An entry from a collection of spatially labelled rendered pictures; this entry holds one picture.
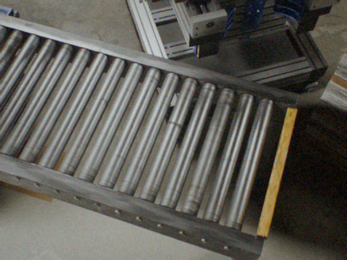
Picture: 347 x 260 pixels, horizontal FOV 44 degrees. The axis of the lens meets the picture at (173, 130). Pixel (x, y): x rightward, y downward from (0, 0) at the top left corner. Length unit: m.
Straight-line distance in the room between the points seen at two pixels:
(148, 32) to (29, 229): 1.14
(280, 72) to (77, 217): 1.21
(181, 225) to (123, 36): 1.62
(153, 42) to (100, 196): 1.20
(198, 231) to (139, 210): 0.17
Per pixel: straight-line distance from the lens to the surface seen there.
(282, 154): 1.33
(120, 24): 2.70
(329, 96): 1.85
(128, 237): 2.06
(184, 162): 1.30
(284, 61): 2.31
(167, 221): 1.24
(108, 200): 1.27
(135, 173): 1.29
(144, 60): 1.50
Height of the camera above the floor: 1.98
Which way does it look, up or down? 61 degrees down
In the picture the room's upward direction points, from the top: straight up
